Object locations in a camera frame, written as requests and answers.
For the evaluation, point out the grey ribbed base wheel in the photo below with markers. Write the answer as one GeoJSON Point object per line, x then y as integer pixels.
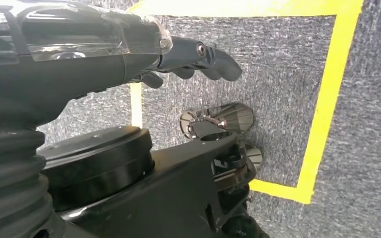
{"type": "Point", "coordinates": [236, 118]}
{"type": "Point", "coordinates": [254, 156]}

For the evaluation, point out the yellow floor tape square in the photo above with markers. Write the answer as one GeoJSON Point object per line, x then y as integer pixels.
{"type": "Point", "coordinates": [328, 98]}

